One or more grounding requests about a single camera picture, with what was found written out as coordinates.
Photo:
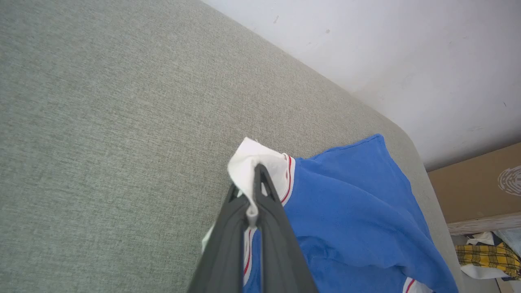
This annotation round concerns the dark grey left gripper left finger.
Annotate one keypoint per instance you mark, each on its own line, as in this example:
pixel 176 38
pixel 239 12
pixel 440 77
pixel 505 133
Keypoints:
pixel 228 252

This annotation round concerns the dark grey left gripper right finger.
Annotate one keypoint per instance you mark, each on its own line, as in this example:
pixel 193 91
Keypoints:
pixel 281 252

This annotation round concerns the blue garment white red trim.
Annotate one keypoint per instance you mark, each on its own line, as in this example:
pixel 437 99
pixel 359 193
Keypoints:
pixel 346 211

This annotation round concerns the grey fabric sofa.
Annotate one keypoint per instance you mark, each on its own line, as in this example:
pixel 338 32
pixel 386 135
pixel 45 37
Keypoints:
pixel 101 142

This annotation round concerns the white cloth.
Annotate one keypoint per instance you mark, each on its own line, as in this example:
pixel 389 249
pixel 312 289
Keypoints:
pixel 481 238
pixel 482 272

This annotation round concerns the brown cardboard box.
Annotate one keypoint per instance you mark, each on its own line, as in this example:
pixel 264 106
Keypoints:
pixel 472 187

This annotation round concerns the yellow plaid cloth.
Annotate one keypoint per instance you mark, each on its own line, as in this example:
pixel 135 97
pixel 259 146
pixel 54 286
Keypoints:
pixel 488 254

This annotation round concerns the pale wooden board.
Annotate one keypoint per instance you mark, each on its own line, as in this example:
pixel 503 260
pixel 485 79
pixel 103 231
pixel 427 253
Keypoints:
pixel 488 224

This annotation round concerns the light blue cloth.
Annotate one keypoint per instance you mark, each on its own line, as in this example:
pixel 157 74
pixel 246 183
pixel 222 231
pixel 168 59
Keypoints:
pixel 512 238

